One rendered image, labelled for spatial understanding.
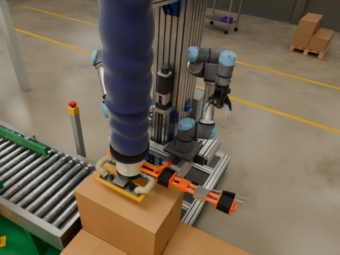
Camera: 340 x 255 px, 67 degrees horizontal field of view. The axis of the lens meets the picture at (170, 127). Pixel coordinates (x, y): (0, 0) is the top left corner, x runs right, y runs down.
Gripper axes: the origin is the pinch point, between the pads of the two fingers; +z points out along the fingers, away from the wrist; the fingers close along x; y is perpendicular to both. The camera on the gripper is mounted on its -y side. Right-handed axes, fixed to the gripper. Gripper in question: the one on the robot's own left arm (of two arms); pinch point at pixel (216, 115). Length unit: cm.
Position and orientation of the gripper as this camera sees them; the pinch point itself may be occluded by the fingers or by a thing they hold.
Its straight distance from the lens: 143.8
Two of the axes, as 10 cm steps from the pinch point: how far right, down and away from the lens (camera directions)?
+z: -0.7, 8.1, 5.9
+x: 8.6, 3.4, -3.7
